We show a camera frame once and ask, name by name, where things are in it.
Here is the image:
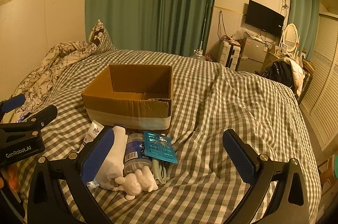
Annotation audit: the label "small silver fridge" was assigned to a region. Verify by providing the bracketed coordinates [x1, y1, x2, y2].
[236, 36, 270, 74]

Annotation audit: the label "white pole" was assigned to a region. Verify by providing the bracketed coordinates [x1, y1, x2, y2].
[198, 3, 209, 55]

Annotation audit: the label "black wall television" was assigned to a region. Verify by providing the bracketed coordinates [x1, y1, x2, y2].
[244, 0, 286, 39]

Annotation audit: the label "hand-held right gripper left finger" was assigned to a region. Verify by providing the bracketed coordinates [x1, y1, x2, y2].
[26, 127, 117, 224]

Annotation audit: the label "narrow green curtain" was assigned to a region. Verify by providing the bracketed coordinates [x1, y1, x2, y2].
[286, 0, 322, 58]

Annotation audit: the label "brown cardboard box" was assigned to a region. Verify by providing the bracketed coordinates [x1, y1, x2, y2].
[82, 64, 174, 132]

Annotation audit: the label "oval white-framed mirror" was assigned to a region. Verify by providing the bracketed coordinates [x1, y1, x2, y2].
[280, 23, 300, 54]

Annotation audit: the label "white squeeze tube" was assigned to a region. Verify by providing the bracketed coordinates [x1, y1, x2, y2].
[80, 120, 103, 152]

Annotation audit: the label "person's left hand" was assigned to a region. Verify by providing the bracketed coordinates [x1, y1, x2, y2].
[0, 164, 20, 194]

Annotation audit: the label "wooden stool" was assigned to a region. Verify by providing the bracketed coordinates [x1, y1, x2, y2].
[318, 155, 338, 198]

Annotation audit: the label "wide green curtain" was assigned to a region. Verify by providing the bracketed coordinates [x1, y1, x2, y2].
[84, 0, 219, 58]

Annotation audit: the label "white louvered wardrobe doors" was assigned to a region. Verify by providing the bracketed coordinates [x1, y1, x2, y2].
[298, 12, 338, 154]

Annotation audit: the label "cream dressing table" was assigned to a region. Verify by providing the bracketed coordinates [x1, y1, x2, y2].
[263, 46, 307, 74]

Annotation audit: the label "white animal figurine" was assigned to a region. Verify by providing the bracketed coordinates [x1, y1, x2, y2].
[114, 167, 159, 201]

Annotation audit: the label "bed with checked sheet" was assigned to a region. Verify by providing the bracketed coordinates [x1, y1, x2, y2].
[11, 28, 323, 224]

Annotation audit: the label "cream padded jacket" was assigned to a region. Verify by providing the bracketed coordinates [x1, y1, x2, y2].
[285, 57, 305, 98]

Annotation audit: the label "white knit glove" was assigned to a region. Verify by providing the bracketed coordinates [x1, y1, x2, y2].
[96, 125, 128, 190]

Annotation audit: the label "hanging wall cable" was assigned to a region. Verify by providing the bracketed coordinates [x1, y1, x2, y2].
[217, 11, 228, 40]

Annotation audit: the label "white hard-shell suitcase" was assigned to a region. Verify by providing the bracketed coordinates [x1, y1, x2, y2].
[218, 40, 242, 71]

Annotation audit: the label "black bag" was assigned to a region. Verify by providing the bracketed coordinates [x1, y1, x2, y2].
[261, 58, 294, 90]

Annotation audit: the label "clear plastic bag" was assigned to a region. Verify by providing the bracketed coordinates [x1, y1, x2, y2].
[232, 28, 254, 41]

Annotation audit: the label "floral pillow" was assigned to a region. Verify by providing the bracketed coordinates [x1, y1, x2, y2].
[88, 19, 109, 48]

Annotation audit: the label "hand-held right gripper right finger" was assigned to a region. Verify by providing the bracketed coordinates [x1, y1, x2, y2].
[222, 129, 311, 224]

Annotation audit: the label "floral quilt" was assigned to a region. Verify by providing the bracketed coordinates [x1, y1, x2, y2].
[11, 40, 99, 119]

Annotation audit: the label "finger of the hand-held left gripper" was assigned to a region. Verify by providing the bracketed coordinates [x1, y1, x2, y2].
[0, 94, 26, 116]
[16, 104, 58, 135]

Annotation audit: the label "teal blister pack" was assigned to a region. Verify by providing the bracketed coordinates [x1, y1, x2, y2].
[143, 130, 178, 164]

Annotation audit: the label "clear jar with blue label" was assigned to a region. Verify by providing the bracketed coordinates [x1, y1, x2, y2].
[123, 133, 154, 175]

